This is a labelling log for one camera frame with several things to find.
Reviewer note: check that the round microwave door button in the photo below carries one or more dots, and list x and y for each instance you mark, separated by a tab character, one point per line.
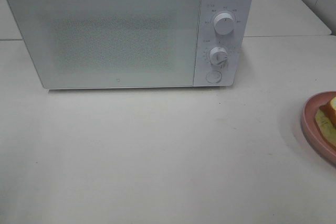
214	76

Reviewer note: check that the white microwave knob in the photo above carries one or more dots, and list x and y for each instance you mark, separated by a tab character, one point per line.
224	23
218	56

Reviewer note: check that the white microwave door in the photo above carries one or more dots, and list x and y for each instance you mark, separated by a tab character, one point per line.
82	44

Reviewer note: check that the pink round plate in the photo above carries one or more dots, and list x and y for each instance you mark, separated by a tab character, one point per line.
311	130

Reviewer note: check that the white bread sandwich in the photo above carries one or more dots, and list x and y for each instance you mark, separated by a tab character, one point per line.
325	119

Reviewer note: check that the white microwave oven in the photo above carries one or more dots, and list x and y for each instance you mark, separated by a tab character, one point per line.
207	38

